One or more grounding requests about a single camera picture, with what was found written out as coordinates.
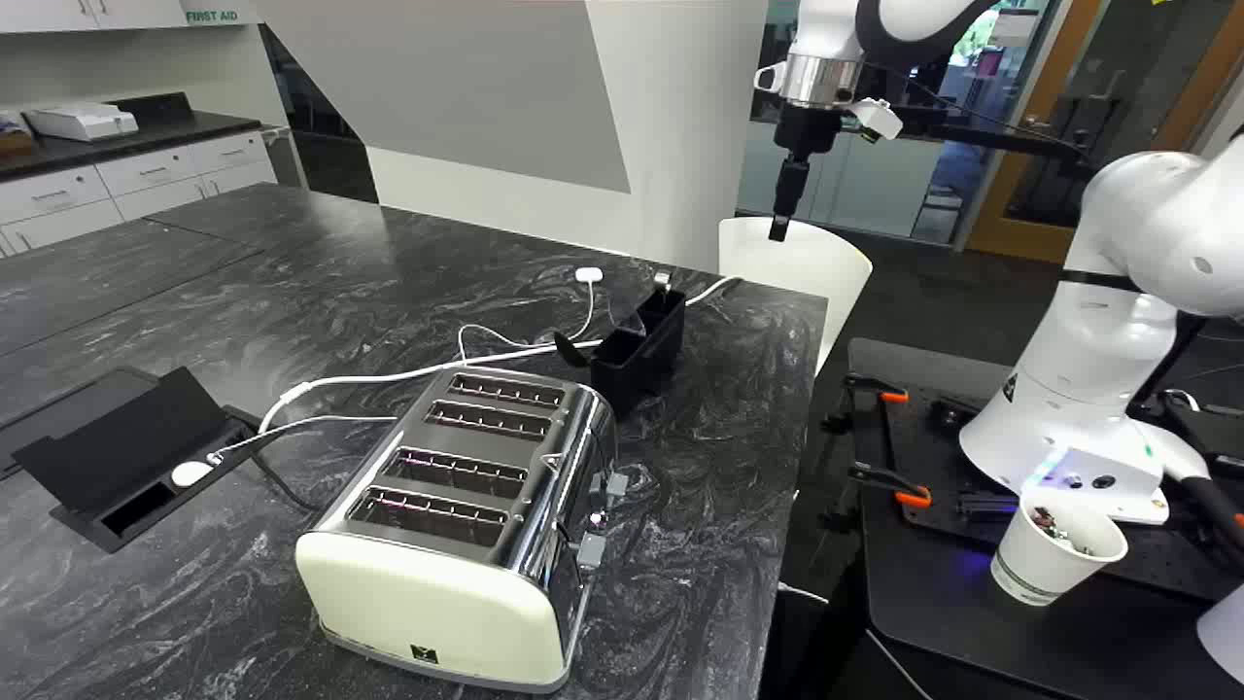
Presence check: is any white chair back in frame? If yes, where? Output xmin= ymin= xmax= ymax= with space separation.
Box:
xmin=718 ymin=216 xmax=874 ymax=360

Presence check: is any white chrome four-slot toaster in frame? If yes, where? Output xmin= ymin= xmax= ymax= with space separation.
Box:
xmin=294 ymin=364 xmax=613 ymax=692

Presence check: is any black plastic box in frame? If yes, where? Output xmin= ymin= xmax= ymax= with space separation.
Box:
xmin=554 ymin=286 xmax=689 ymax=419

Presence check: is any orange black clamp rear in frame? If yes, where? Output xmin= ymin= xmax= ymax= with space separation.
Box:
xmin=819 ymin=379 xmax=913 ymax=436

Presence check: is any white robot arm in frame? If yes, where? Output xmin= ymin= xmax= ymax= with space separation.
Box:
xmin=754 ymin=0 xmax=1244 ymax=524

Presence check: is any white round charger puck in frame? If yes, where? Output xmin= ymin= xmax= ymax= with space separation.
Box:
xmin=570 ymin=263 xmax=608 ymax=285

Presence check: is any white paper cup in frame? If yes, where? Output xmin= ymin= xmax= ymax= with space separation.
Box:
xmin=992 ymin=490 xmax=1130 ymax=605

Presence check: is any orange black clamp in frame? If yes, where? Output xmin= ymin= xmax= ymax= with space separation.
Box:
xmin=819 ymin=379 xmax=913 ymax=436
xmin=851 ymin=460 xmax=934 ymax=513

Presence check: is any white kitchen cabinet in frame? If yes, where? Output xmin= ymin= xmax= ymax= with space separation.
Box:
xmin=0 ymin=113 xmax=275 ymax=255

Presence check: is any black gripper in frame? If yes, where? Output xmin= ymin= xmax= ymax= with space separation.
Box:
xmin=771 ymin=109 xmax=839 ymax=240

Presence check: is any white power cable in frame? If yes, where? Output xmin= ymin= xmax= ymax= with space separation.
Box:
xmin=254 ymin=270 xmax=746 ymax=441

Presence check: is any black table power outlet box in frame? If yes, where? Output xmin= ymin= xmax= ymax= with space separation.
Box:
xmin=0 ymin=364 xmax=258 ymax=552

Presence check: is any white box on counter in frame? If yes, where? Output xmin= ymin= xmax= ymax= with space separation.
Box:
xmin=26 ymin=100 xmax=137 ymax=144

